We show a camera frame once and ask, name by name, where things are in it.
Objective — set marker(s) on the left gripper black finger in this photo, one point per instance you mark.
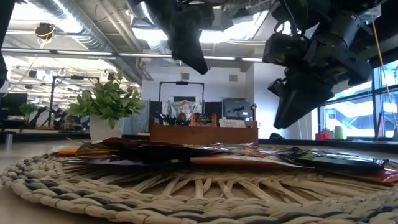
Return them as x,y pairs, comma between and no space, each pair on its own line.
189,40

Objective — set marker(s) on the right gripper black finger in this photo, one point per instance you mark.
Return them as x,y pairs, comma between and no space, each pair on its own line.
286,84
298,105

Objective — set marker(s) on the white orange Tazo tea packet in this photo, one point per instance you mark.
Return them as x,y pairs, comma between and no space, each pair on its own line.
248,161
232,123

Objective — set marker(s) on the orange green tea packet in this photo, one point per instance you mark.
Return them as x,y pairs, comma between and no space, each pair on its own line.
203,120

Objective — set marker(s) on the dark brown tea packet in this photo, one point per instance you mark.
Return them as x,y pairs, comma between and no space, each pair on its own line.
149,146

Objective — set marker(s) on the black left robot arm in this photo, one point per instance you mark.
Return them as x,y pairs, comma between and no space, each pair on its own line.
4,18

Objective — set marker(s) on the red tea packet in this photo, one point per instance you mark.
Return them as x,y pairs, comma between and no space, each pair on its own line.
385,177

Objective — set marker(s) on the purple tea packet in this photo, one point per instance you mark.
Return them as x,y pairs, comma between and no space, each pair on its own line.
118,161

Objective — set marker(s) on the plain orange tea packet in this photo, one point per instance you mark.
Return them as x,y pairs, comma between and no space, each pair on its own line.
81,151

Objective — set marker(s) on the red box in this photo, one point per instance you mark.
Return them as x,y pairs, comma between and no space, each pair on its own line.
321,136

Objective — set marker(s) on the grey window roller blind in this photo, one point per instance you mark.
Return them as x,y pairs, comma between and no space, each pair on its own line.
351,90

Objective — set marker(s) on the yellow green cylinder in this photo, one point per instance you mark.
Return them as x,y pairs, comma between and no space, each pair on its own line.
339,133

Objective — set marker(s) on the large black framed window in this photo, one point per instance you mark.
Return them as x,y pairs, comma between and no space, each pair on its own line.
351,118

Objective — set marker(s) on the dark computer monitor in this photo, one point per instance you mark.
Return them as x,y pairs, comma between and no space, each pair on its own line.
236,109

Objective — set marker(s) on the pale draped cloth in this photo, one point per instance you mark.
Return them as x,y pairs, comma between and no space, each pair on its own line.
183,109

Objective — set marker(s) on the wooden divided organiser box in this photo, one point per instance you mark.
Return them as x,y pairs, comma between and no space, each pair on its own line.
202,135

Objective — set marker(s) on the grey partition panel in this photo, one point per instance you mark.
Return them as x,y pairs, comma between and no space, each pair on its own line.
136,121

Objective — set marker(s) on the long ceiling tube light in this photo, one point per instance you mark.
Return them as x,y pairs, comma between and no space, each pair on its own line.
84,53

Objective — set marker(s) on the green plant in white pot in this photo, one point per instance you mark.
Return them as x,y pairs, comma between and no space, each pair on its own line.
105,105

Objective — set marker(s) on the round woven straw placemat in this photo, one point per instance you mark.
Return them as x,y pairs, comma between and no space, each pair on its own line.
199,205

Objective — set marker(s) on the background black robot arms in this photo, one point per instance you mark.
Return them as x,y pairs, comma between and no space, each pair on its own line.
59,119

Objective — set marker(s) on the small distant green plant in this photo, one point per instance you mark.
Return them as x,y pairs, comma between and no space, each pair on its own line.
28,109

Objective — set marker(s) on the black distant monitor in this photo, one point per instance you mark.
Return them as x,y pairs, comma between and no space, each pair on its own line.
14,104

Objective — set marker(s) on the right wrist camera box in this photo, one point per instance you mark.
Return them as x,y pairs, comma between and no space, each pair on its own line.
283,49

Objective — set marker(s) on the grey square wall panel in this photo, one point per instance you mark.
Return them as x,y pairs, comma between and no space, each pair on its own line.
185,76
233,77

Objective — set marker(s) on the black camera gantry frame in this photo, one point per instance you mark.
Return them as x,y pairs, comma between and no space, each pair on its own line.
76,77
182,82

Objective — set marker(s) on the silver ceiling duct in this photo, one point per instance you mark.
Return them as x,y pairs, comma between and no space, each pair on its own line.
93,34

